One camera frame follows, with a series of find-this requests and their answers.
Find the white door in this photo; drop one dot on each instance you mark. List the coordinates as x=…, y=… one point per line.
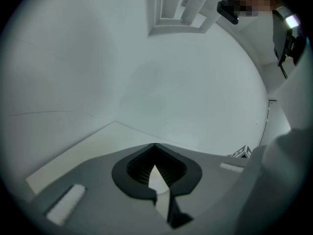
x=278, y=121

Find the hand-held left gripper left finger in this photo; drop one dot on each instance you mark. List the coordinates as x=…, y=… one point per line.
x=97, y=185

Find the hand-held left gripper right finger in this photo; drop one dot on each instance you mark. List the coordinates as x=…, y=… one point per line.
x=207, y=180

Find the black chest-mounted device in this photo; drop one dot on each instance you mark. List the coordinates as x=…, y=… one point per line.
x=281, y=40

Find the black head-worn camera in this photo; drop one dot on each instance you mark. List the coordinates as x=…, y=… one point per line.
x=227, y=12

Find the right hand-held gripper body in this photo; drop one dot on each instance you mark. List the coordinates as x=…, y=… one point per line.
x=240, y=152

